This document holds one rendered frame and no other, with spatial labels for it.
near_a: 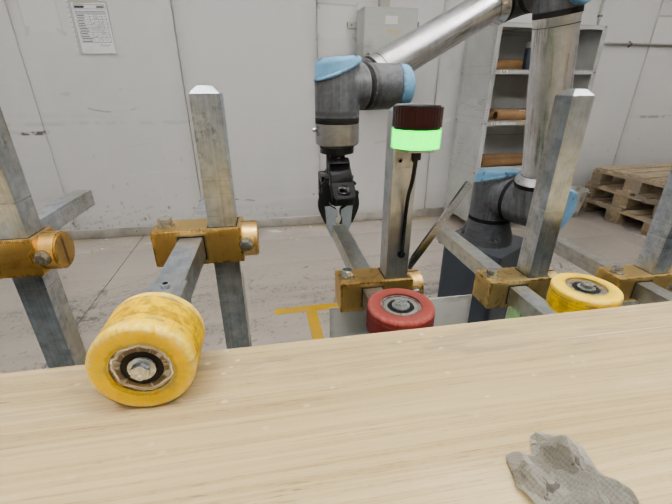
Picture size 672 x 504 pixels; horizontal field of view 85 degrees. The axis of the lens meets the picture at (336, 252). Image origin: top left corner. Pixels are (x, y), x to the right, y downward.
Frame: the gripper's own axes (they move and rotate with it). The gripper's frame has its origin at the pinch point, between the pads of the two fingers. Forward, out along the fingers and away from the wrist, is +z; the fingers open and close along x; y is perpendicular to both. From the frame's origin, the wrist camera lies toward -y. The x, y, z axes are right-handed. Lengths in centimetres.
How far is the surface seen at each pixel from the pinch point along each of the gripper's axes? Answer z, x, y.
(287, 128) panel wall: 1, -1, 238
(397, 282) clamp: -4.2, -4.0, -29.5
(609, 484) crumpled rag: -9, -6, -65
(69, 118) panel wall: -9, 156, 234
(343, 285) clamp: -4.5, 4.5, -29.5
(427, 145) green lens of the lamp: -25.4, -4.4, -34.5
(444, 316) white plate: 6.5, -15.2, -24.9
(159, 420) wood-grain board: -8, 24, -54
